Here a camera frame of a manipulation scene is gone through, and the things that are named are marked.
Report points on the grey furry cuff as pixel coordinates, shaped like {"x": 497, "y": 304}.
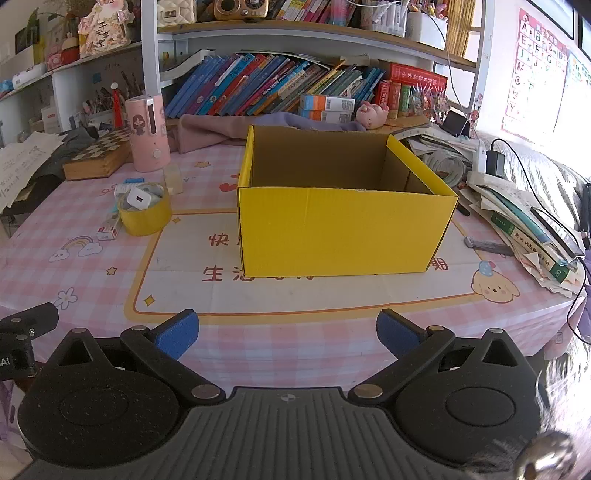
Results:
{"x": 558, "y": 406}

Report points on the brown retro radio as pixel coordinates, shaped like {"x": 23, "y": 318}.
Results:
{"x": 238, "y": 9}

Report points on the wooden chess board box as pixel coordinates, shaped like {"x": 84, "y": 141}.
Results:
{"x": 97, "y": 157}

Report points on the small white red box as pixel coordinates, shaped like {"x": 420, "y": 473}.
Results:
{"x": 108, "y": 229}

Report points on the alphabet wall poster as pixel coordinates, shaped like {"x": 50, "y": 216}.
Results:
{"x": 535, "y": 74}

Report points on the holder of pens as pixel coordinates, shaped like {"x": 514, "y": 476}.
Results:
{"x": 101, "y": 99}

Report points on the grey utility knife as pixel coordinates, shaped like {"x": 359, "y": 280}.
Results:
{"x": 489, "y": 247}

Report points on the grey patterned blanket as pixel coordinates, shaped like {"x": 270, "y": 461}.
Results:
{"x": 549, "y": 175}

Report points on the colourful paper ornament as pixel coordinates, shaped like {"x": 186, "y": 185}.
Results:
{"x": 427, "y": 101}

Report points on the white quilted bag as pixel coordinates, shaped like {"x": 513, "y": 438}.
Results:
{"x": 175, "y": 11}

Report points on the pile of printed papers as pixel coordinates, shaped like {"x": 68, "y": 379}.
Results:
{"x": 434, "y": 147}

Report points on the row of colourful books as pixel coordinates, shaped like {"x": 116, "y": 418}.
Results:
{"x": 258, "y": 87}

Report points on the pink pig plush toy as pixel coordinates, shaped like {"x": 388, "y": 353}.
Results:
{"x": 371, "y": 115}

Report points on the red thick book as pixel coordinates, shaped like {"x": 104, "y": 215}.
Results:
{"x": 418, "y": 74}

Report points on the green covered book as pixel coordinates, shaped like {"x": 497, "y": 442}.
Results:
{"x": 521, "y": 230}

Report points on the yellow tape roll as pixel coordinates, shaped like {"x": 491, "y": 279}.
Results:
{"x": 143, "y": 222}

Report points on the round metal bell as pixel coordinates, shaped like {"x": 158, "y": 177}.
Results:
{"x": 547, "y": 454}

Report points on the open white book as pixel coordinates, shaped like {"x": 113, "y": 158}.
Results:
{"x": 189, "y": 62}

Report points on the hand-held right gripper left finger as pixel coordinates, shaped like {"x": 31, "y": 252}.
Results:
{"x": 178, "y": 334}

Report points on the blue crumpled wrapper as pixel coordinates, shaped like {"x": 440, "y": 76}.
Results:
{"x": 134, "y": 180}

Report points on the white bookshelf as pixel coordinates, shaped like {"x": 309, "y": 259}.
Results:
{"x": 150, "y": 46}

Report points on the white small carton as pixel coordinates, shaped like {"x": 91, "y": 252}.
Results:
{"x": 51, "y": 120}

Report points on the white spray bottle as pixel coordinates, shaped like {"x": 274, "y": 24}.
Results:
{"x": 122, "y": 189}

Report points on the pink humidifier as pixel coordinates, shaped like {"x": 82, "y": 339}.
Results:
{"x": 147, "y": 134}

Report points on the white oblong case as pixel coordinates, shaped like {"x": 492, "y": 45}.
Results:
{"x": 27, "y": 76}

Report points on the white written paper sheets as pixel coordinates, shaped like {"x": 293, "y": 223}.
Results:
{"x": 23, "y": 161}

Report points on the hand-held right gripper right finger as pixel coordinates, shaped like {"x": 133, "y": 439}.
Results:
{"x": 397, "y": 332}

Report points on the red tassel ornament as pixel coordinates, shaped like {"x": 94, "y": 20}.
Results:
{"x": 117, "y": 106}

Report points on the red upright book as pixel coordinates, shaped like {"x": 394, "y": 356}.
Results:
{"x": 381, "y": 99}

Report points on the pile of loose papers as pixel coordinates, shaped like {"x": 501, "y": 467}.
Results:
{"x": 489, "y": 194}

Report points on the pink and purple cloth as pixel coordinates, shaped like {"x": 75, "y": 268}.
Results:
{"x": 207, "y": 131}

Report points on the yellow cardboard box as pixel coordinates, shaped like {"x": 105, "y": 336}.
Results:
{"x": 341, "y": 230}

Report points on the orange and blue carton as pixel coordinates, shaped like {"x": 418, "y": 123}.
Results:
{"x": 328, "y": 101}
{"x": 323, "y": 115}

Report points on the white power strip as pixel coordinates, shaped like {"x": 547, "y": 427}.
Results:
{"x": 480, "y": 159}

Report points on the translucent plastic block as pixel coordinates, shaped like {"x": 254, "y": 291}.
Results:
{"x": 172, "y": 177}

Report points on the long black bar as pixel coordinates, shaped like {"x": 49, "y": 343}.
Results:
{"x": 554, "y": 230}

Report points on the green upright book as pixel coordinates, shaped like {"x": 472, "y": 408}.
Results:
{"x": 404, "y": 99}

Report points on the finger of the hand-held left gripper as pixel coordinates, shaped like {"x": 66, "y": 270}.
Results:
{"x": 32, "y": 318}

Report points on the red and pink toy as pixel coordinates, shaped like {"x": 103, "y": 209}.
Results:
{"x": 64, "y": 53}

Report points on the black power adapter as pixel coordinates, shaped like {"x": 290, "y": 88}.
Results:
{"x": 496, "y": 161}

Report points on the white usb charger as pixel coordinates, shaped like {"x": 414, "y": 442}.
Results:
{"x": 137, "y": 199}

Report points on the dark grey cloth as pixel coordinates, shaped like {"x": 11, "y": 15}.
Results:
{"x": 69, "y": 143}

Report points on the black pen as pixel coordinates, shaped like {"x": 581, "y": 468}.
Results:
{"x": 462, "y": 210}

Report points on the pink paper decoration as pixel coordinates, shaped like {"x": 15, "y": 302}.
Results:
{"x": 104, "y": 27}

